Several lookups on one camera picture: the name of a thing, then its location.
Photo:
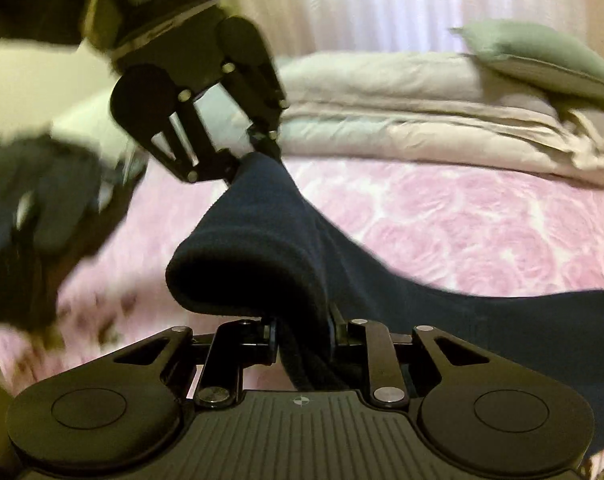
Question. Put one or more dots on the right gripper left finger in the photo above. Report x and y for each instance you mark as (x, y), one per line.
(234, 347)

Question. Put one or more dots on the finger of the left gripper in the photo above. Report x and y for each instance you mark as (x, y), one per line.
(162, 118)
(250, 78)

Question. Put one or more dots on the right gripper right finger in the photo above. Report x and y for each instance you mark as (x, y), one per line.
(364, 352)

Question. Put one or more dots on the dark navy fleece pants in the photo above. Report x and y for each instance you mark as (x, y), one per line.
(263, 251)

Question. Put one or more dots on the pile of dark clothes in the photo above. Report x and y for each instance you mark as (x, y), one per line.
(59, 203)

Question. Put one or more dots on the white pillow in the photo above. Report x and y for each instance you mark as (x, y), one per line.
(91, 125)

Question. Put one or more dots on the beige folded blanket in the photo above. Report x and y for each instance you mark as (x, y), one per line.
(436, 107)

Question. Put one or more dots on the green cushion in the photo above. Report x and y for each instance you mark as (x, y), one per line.
(536, 54)

